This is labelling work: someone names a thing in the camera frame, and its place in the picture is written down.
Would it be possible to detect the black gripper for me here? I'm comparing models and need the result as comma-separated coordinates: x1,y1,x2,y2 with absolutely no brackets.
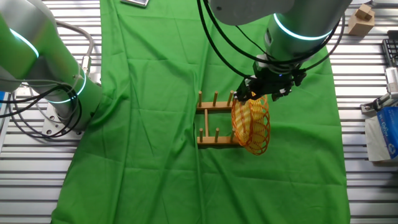
234,67,295,102

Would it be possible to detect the orange wire basket dish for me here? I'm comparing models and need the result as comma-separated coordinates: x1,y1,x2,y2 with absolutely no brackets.
231,95,271,156

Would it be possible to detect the wooden dish rack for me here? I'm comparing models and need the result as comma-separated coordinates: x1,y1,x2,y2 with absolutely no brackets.
195,90,246,147

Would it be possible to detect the wooden block puzzle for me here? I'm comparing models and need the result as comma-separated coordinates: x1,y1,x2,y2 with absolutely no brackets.
347,3,376,37

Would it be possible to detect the blue white tissue box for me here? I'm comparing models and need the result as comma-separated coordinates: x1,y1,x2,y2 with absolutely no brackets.
364,114,392,162

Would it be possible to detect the blue tissue pack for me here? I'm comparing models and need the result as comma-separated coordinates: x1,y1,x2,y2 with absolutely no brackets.
376,106,398,160

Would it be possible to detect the green cloth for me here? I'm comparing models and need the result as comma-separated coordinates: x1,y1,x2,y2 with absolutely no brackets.
50,0,351,224

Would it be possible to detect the silver digital kitchen scale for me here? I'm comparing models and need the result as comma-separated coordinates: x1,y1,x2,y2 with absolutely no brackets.
120,0,150,7

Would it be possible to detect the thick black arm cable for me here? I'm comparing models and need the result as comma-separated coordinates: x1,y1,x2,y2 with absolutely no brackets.
202,0,346,71
196,0,249,80

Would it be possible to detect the aluminium camera bracket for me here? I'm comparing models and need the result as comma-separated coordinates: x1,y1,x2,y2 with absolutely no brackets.
360,92,393,114

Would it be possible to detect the silver tripod camera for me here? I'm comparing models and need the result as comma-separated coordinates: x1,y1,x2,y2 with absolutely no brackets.
384,67,398,94

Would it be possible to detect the grey conduit cable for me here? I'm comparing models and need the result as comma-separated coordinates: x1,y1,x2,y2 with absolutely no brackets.
52,19,95,77

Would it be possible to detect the black base cable loop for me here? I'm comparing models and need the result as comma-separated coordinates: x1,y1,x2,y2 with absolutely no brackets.
0,82,83,138

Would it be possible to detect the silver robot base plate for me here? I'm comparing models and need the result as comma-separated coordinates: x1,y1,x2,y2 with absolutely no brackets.
41,102,85,141

